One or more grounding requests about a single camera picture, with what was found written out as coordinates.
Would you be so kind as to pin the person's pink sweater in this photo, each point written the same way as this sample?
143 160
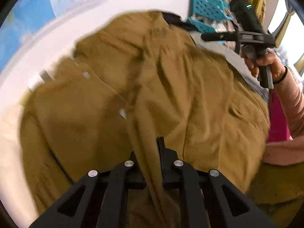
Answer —
285 150

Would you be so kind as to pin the patterned cloth in basket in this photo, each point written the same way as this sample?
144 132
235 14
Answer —
225 26

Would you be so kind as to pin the cream bedding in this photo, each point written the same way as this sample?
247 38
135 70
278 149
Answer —
10 152

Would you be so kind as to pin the person's right hand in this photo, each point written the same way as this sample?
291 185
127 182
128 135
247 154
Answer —
270 63

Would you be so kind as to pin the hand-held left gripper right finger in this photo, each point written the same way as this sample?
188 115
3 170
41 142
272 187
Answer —
167 163

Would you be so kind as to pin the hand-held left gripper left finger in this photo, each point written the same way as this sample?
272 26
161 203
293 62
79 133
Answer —
131 171

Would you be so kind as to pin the teal plastic basket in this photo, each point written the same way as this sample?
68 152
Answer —
209 7

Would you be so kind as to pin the black cloth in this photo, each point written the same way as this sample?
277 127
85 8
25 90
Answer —
173 19

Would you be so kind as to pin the wall map poster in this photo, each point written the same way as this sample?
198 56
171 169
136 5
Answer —
28 9

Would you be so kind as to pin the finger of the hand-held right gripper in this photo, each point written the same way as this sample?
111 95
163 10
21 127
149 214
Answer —
218 37

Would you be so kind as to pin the magenta cloth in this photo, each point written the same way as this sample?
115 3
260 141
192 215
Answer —
277 118

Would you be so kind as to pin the mustard brown shirt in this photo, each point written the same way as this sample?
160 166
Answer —
180 95

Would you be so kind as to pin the person's right forearm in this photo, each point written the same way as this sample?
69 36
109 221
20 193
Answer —
291 99

